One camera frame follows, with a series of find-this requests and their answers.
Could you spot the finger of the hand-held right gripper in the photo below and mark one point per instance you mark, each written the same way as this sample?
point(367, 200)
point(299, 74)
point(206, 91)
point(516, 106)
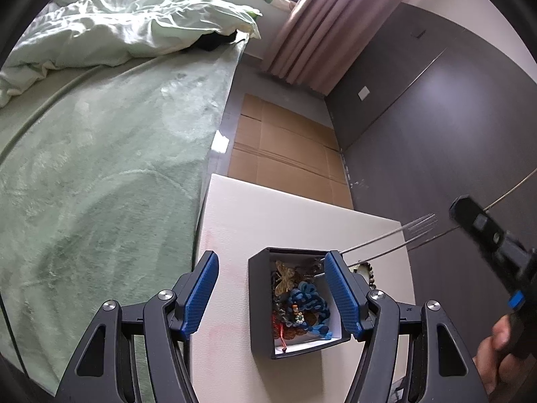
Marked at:
point(465, 210)

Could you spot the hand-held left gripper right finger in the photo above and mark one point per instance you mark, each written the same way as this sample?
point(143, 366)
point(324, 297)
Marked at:
point(342, 294)

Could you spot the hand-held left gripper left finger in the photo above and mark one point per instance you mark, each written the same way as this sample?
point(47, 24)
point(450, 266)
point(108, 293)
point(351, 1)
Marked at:
point(201, 294)

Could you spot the bronze butterfly brooch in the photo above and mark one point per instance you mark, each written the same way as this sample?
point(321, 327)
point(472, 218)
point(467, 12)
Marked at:
point(287, 279)

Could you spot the black square box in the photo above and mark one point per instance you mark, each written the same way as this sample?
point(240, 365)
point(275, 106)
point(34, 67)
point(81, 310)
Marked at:
point(260, 302)

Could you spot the red tassel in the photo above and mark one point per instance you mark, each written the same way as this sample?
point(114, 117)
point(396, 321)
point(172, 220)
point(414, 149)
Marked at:
point(280, 331)

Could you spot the silver metal hairpin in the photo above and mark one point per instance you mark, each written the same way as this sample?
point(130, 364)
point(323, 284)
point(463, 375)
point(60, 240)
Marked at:
point(398, 239)

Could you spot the person's right hand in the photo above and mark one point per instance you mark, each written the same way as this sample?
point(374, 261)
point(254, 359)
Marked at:
point(491, 348)

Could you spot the green bed sheet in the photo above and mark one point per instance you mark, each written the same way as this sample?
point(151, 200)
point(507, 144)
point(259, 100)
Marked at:
point(105, 184)

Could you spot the white bed base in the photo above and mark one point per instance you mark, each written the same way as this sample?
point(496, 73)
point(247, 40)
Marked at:
point(220, 142)

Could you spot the flat cardboard sheets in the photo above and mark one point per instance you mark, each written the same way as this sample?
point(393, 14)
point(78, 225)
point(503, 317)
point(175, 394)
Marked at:
point(285, 151)

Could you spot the pink curtain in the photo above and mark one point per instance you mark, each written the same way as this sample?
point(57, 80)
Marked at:
point(323, 37)

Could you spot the dark cloth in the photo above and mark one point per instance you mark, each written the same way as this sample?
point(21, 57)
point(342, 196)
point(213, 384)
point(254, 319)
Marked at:
point(214, 41)

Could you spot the light green duvet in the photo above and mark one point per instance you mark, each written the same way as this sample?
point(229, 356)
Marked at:
point(105, 29)

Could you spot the green packet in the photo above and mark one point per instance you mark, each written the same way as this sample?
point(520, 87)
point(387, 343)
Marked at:
point(255, 12)

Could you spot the white wall switch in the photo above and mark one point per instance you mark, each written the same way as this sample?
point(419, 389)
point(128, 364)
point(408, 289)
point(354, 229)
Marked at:
point(364, 93)

